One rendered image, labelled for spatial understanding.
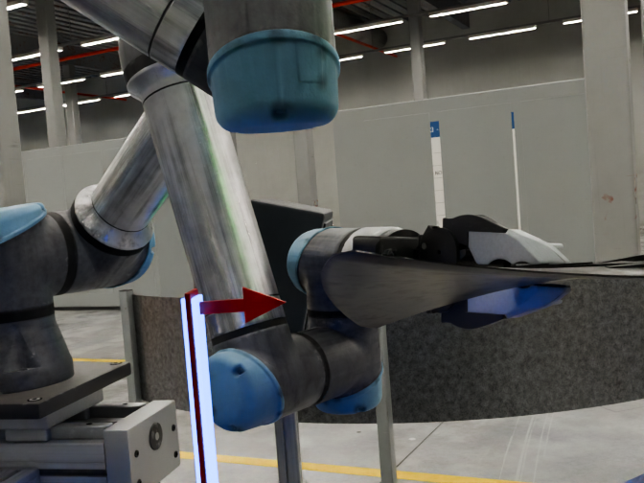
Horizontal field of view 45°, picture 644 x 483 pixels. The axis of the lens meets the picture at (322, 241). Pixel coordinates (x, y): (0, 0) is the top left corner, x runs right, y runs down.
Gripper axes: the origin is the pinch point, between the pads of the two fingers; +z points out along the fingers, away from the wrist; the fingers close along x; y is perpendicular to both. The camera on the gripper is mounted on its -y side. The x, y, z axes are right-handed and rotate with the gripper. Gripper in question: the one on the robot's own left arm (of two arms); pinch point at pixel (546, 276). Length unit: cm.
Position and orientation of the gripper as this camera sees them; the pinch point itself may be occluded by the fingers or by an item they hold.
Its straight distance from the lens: 59.7
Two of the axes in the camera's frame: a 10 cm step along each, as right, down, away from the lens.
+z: 5.5, 0.1, -8.3
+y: 8.3, 0.1, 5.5
